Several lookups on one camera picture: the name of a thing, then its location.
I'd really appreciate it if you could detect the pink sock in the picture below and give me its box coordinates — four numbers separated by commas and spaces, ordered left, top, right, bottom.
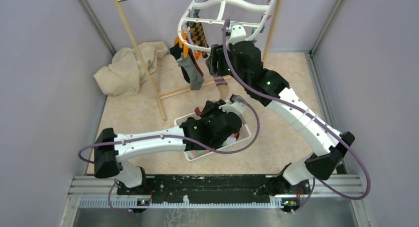
186, 150, 211, 159

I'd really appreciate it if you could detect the striped beige maroon sock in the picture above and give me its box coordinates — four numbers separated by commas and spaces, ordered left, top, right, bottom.
212, 75, 230, 100

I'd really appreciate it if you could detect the grey sock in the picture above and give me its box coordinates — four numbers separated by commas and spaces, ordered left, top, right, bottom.
176, 56, 204, 91

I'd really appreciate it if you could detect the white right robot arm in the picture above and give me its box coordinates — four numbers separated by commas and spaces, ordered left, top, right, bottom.
206, 41, 355, 193

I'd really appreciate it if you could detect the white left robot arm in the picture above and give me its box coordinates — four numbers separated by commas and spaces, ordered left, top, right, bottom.
93, 100, 245, 194

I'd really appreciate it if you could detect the white oval clip hanger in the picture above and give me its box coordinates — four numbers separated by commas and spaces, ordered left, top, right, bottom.
177, 0, 279, 53

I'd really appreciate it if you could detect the white plastic basket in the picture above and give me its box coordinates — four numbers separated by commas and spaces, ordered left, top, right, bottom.
174, 105, 251, 152

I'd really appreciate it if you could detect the thin brown argyle sock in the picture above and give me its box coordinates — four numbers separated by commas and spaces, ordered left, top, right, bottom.
190, 22, 209, 47

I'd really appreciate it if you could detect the black sock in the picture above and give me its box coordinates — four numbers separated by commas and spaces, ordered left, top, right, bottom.
169, 46, 203, 73

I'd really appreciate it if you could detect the orange clothes clip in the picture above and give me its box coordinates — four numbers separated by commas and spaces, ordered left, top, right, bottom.
174, 32, 189, 58

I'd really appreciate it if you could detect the beige crumpled cloth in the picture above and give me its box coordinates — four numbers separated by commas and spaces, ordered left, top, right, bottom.
93, 42, 168, 96

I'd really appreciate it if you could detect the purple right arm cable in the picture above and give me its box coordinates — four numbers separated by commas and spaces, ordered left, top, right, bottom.
222, 19, 372, 215

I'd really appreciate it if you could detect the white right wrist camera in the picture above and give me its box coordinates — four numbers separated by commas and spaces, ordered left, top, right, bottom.
225, 23, 247, 45

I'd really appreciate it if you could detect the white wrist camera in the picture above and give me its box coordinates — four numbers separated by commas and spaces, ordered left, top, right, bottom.
222, 94, 247, 115
225, 23, 247, 45

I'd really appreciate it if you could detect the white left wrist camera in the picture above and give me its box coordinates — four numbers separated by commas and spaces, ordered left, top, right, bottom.
222, 94, 247, 115

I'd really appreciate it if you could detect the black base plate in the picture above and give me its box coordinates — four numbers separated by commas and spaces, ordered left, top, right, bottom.
117, 175, 310, 204

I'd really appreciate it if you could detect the aluminium front rail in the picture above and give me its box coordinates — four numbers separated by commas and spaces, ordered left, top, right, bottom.
68, 175, 364, 209

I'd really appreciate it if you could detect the wooden drying rack frame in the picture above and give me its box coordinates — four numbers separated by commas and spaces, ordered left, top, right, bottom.
113, 0, 283, 121

